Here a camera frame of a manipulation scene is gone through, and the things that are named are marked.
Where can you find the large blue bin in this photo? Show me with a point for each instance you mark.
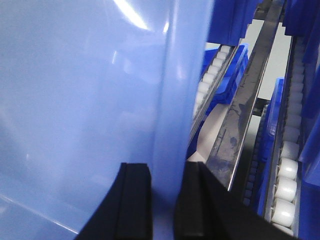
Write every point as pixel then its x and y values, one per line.
pixel 231 80
pixel 266 145

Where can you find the steel roller shelf rack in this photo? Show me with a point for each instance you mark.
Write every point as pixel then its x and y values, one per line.
pixel 292 203

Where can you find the blue plastic tray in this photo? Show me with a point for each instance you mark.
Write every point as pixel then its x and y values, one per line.
pixel 86 85

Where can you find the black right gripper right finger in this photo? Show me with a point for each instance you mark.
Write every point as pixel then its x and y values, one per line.
pixel 206 210

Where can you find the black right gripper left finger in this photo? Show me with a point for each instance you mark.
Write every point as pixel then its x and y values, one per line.
pixel 126 211

